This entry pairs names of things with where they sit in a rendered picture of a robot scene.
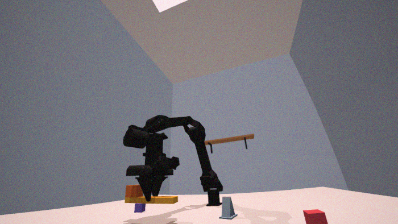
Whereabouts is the red block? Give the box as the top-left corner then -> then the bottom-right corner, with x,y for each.
303,209 -> 328,224

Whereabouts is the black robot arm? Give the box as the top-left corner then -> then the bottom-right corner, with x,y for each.
123,115 -> 223,206

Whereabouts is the purple cube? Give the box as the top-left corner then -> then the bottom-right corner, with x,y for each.
134,204 -> 146,213

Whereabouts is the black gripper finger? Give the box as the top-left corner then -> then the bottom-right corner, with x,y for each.
135,177 -> 157,202
152,176 -> 168,197

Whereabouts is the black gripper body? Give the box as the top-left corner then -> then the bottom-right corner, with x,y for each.
126,149 -> 173,177

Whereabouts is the orange bar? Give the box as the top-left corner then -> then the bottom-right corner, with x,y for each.
125,185 -> 178,204

